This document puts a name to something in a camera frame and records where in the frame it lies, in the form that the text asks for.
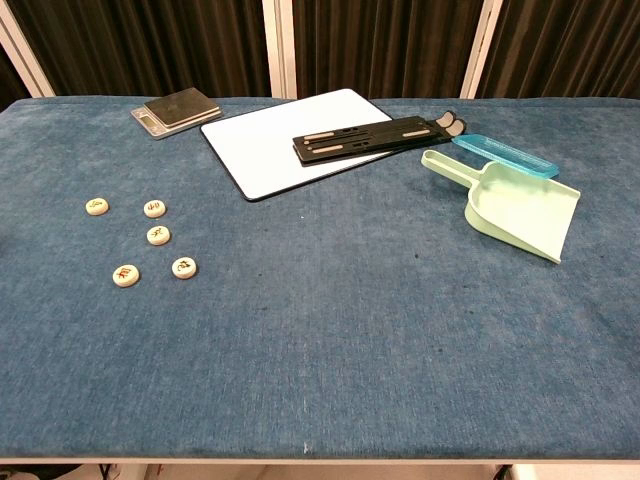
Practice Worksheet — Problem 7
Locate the black folding laptop stand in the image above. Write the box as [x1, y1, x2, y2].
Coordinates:
[291, 110, 469, 168]

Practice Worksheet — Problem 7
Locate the blue table cloth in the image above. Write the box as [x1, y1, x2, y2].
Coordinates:
[0, 96, 640, 460]

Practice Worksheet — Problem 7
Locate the mint green dustpan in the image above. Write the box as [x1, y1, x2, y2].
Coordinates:
[420, 148, 582, 265]

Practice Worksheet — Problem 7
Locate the black pleated curtain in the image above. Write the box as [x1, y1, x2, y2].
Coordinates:
[0, 47, 31, 110]
[292, 0, 485, 100]
[7, 0, 274, 100]
[477, 0, 640, 100]

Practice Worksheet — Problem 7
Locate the silver digital kitchen scale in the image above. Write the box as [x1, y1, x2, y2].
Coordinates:
[130, 87, 224, 141]

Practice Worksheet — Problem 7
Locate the white rectangular board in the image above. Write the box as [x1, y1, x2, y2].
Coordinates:
[199, 88, 401, 203]

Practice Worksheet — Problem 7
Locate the wooden disc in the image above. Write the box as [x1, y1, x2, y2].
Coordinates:
[111, 263, 142, 289]

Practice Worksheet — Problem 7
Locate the clear blue plastic box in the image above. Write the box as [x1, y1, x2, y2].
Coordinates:
[451, 133, 560, 180]

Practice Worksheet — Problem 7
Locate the white frame post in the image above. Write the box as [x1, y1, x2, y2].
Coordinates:
[0, 0, 55, 99]
[459, 0, 504, 100]
[262, 0, 299, 100]

